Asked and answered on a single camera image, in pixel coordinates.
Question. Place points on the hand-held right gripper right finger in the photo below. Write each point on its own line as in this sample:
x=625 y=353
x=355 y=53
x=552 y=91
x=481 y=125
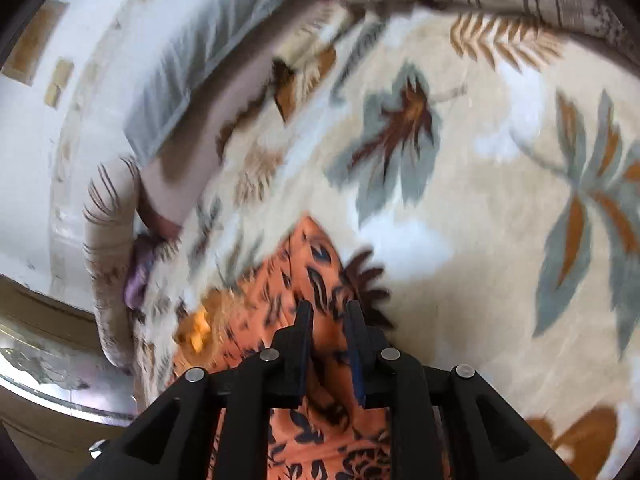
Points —
x=352 y=330

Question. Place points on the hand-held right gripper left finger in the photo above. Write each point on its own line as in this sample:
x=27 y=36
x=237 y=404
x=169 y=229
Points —
x=305 y=322

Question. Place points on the orange black floral garment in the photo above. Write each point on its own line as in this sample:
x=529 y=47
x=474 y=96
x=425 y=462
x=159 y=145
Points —
x=280 y=285

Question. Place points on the small yellow object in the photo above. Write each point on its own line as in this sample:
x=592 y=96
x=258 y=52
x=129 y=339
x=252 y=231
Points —
x=197 y=332

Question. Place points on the purple cloth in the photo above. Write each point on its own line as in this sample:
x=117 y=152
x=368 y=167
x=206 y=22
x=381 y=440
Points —
x=140 y=275

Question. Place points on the leaf print fleece blanket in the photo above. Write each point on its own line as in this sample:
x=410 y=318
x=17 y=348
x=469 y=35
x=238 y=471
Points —
x=475 y=200

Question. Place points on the striped beige bolster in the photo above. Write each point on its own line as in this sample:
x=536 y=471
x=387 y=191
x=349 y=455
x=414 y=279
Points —
x=107 y=240

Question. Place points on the pink bed sheet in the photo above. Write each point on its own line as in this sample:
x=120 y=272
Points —
x=225 y=105

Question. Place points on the grey pillow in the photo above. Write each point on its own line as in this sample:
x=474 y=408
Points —
x=200 y=45

